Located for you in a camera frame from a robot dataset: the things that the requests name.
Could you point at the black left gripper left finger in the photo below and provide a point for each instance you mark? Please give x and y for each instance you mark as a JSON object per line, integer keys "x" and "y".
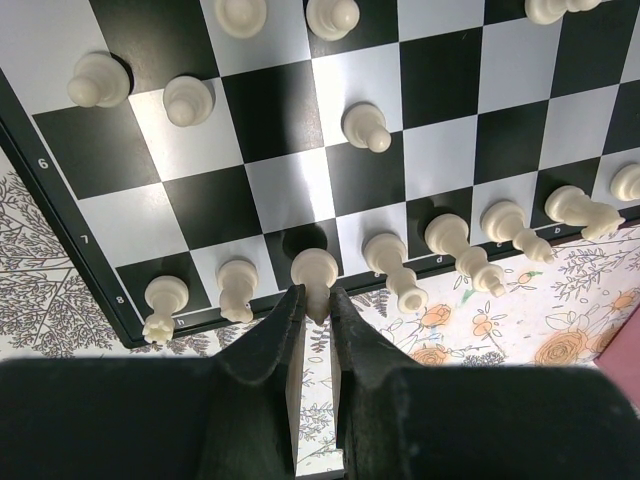
{"x": 230, "y": 416}

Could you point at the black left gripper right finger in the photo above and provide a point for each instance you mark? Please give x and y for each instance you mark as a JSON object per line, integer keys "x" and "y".
{"x": 398, "y": 419}

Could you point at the white bishop piece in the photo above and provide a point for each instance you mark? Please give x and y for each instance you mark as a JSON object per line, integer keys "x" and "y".
{"x": 504, "y": 222}

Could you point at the black and grey chessboard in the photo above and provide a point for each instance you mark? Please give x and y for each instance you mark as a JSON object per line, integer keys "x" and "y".
{"x": 150, "y": 142}

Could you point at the floral tablecloth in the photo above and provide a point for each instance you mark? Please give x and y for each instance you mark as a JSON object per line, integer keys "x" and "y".
{"x": 559, "y": 315}

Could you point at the pink plastic box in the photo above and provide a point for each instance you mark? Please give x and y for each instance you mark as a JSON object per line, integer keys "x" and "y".
{"x": 620, "y": 359}

